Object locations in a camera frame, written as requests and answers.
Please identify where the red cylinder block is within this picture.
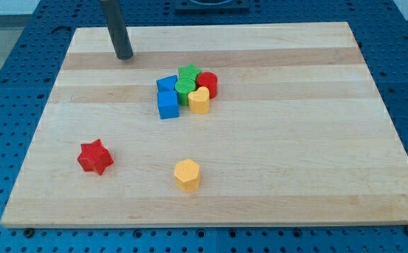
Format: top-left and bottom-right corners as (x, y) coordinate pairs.
(196, 72), (218, 99)

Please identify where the yellow heart block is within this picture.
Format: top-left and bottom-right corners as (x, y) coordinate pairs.
(188, 86), (210, 114)

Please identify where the blue cube block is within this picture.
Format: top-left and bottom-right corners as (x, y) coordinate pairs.
(157, 91), (180, 119)

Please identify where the green cylinder block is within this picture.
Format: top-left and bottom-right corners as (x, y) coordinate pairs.
(175, 78), (196, 106)

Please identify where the red star block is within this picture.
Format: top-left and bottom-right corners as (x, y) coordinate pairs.
(77, 139), (114, 176)

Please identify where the yellow hexagon block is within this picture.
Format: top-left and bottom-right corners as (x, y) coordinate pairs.
(174, 159), (201, 193)

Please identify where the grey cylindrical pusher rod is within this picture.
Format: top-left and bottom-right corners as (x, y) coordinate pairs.
(100, 0), (133, 60)

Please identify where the blue triangle block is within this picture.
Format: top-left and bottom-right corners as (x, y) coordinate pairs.
(156, 75), (177, 92)

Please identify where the green star block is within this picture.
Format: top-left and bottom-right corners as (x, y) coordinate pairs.
(178, 64), (202, 81)

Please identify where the light wooden board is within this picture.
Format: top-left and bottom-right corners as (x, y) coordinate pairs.
(1, 22), (408, 228)

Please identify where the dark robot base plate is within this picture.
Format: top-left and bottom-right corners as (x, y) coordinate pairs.
(174, 0), (250, 14)

